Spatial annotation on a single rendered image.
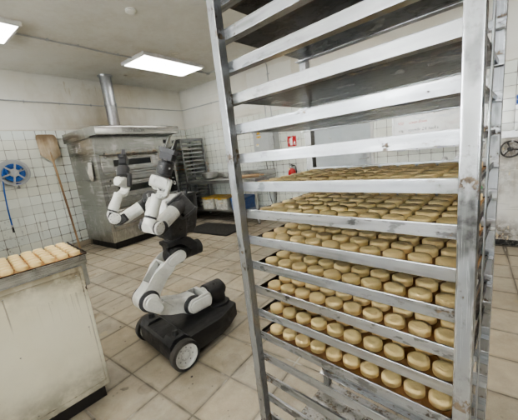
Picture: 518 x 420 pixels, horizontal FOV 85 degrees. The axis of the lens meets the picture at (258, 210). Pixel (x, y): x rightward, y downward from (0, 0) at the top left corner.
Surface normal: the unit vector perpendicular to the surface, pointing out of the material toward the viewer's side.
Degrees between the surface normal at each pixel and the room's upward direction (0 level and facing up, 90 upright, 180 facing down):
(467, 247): 90
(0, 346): 90
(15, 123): 90
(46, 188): 90
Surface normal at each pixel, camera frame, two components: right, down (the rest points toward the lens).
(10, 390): 0.73, 0.06
